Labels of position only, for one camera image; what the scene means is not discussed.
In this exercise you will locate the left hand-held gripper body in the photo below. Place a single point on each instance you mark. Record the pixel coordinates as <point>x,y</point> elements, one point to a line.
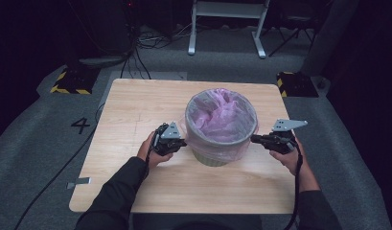
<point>166,143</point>

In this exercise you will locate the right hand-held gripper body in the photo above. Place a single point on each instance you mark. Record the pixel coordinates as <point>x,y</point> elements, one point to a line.
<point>281,140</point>

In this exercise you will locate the green trash bin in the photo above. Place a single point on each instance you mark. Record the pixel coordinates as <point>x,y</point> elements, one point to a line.
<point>212,162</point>

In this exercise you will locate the pink plastic trash bag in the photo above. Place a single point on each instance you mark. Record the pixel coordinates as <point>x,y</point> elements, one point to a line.
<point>222,118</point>

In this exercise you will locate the person's right hand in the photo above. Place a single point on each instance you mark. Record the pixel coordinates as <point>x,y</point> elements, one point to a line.
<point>291,159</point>

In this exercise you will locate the person's left hand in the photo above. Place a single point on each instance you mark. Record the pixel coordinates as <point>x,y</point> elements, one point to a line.
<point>149,156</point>

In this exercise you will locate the yellow black striped base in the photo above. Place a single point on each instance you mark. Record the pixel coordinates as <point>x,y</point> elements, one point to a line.
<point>72,81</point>
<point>297,84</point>

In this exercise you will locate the person's dark clothed lap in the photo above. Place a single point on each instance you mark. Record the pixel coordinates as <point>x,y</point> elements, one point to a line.
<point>200,223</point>

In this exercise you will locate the grey tape strip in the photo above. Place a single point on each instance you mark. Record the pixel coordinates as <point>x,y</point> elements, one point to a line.
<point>78,182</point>

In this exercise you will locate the black tripod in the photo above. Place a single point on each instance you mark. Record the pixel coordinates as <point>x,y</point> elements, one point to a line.
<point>292,35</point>

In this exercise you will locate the grey curtain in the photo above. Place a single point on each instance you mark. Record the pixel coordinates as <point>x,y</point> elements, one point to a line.
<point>327,38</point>

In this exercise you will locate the white metal stand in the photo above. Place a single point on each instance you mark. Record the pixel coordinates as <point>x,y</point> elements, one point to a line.
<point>227,9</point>

